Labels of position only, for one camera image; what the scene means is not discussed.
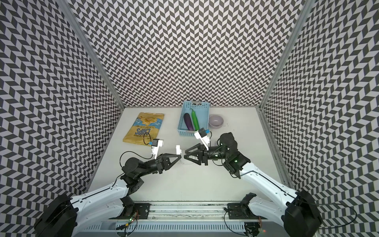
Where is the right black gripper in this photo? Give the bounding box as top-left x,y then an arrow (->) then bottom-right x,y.
184,142 -> 229,166

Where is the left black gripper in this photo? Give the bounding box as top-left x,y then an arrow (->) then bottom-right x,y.
137,153 -> 181,178

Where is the white battery cover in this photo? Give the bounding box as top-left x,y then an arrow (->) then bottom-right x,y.
176,145 -> 182,155

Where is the white alarm clock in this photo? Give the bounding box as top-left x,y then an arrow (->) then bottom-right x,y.
180,158 -> 194,166

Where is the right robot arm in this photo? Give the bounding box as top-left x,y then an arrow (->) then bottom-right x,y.
184,129 -> 322,237

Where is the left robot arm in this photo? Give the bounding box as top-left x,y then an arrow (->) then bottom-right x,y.
34,153 -> 181,237

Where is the lilac ceramic bowl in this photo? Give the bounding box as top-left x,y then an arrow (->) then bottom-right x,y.
208,115 -> 224,129

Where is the green toy cucumber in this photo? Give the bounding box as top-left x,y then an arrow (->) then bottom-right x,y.
191,109 -> 200,131

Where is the purple toy eggplant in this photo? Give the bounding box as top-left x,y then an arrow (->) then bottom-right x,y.
183,113 -> 194,131

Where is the light blue plastic basket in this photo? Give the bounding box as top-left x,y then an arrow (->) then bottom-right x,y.
177,101 -> 210,136

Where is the yellow blue chips bag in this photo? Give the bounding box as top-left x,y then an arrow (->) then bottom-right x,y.
122,112 -> 164,146

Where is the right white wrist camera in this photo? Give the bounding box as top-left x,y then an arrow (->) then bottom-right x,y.
194,128 -> 211,151

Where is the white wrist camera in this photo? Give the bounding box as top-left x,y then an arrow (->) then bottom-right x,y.
194,128 -> 211,151
149,139 -> 164,160

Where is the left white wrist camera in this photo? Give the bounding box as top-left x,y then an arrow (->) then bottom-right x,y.
149,139 -> 164,160

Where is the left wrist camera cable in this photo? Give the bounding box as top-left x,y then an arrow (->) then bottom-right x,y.
119,131 -> 155,168

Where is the aluminium front rail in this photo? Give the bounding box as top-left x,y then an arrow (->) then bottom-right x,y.
66,201 -> 314,223

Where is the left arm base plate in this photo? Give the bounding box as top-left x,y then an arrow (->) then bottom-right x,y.
117,203 -> 151,220

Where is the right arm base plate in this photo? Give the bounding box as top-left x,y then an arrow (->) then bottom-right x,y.
227,203 -> 259,220

